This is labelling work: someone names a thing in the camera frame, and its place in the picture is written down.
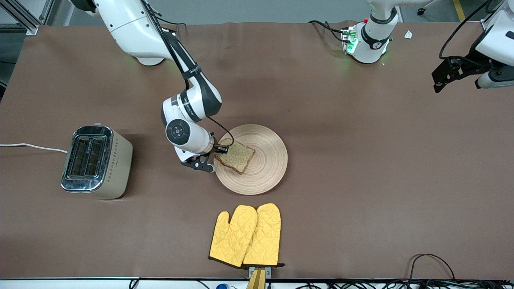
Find yellow quilted oven mitt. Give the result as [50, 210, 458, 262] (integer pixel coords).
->
[242, 203, 286, 268]
[208, 205, 258, 269]

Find yellow wooden strip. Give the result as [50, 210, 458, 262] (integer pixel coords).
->
[246, 268, 266, 289]

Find black looped cable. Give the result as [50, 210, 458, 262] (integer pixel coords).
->
[408, 253, 456, 281]

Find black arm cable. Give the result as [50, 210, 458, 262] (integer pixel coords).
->
[439, 0, 494, 61]
[139, 0, 233, 147]

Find black base cable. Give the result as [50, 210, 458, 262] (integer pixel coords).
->
[153, 16, 188, 33]
[308, 20, 347, 43]

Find brown bread slice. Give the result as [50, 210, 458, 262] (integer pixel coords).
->
[214, 138, 256, 175]

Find round wooden plate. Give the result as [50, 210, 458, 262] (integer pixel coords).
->
[213, 124, 288, 196]

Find chrome and beige toaster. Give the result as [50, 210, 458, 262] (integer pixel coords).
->
[60, 123, 134, 200]

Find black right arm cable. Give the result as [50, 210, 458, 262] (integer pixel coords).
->
[139, 0, 233, 147]

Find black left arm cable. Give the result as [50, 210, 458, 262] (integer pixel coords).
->
[439, 0, 494, 61]

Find aluminium frame profile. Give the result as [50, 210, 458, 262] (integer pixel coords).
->
[0, 0, 61, 36]

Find white toaster power cable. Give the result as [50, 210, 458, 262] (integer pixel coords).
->
[0, 143, 68, 154]

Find brown table cover sheet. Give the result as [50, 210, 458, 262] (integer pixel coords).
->
[0, 20, 514, 280]

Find black right base cable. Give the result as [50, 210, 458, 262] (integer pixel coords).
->
[153, 16, 188, 33]

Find black left base cable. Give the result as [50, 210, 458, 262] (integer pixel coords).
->
[308, 20, 347, 43]

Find black chair caster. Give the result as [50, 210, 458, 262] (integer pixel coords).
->
[417, 0, 439, 16]

